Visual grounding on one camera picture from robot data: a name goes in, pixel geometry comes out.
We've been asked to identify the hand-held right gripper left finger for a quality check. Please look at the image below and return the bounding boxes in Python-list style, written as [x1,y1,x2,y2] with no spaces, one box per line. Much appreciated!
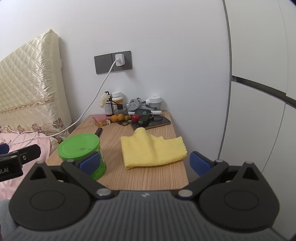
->
[29,152,114,200]

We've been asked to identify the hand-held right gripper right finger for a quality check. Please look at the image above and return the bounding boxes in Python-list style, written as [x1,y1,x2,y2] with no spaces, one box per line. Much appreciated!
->
[177,151,264,200]

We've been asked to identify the green can with green lid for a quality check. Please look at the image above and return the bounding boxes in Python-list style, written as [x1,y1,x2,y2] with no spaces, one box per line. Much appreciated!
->
[57,133,107,181]

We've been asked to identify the yellow cleaning cloth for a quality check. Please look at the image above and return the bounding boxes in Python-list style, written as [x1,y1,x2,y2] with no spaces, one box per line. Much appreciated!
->
[120,127,188,170]

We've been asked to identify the pink blanket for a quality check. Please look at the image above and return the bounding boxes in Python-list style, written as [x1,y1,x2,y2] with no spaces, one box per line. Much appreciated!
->
[0,132,52,200]

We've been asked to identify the cream floral bedspread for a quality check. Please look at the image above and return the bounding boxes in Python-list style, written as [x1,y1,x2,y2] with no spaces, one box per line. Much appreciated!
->
[47,136,64,151]

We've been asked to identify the red small box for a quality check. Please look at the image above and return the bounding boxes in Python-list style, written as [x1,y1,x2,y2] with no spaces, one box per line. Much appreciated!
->
[92,114,110,127]

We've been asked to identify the grey trousers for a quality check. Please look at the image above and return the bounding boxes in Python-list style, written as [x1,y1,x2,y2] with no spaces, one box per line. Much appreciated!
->
[0,199,17,241]

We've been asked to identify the wooden gourd ornament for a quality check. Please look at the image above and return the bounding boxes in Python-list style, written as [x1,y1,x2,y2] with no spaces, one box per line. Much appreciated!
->
[110,114,131,123]

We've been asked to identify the white spray bottle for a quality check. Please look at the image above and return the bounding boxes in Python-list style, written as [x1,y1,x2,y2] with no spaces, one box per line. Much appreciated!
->
[104,91,114,117]

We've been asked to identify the black smartphone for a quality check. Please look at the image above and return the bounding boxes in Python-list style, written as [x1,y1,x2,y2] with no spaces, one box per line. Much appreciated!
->
[131,116,172,130]

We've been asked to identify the white artificial flower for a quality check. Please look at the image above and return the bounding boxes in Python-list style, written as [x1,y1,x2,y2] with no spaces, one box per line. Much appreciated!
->
[99,92,112,108]

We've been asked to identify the white pill bottle orange label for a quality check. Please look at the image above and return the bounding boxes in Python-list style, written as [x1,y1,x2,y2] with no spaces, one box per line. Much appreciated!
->
[111,91,124,109]

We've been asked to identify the black car key green logo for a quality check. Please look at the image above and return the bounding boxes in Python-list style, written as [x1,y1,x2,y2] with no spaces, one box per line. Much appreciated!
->
[134,109,153,119]

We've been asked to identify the grey crumpled cloth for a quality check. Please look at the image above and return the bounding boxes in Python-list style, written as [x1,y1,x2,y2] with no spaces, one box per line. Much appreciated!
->
[127,98,143,112]

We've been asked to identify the cream quilted headboard cushion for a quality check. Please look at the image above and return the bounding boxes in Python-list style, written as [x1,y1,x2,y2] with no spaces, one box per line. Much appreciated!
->
[0,29,73,137]

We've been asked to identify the white round device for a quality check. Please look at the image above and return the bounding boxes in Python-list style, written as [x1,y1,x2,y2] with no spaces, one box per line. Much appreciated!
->
[145,95,163,111]

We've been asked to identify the white charger plug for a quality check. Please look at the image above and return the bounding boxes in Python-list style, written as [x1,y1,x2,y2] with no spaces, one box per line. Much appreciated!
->
[115,53,126,67]

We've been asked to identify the white wardrobe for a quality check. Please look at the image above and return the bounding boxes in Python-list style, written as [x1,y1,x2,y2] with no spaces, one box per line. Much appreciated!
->
[223,0,296,195]

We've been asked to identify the white charging cable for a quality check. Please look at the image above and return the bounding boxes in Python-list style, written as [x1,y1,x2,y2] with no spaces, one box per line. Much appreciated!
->
[0,58,121,146]

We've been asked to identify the grey wall socket panel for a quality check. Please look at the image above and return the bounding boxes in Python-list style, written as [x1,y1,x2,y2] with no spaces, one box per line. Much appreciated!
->
[94,50,133,75]

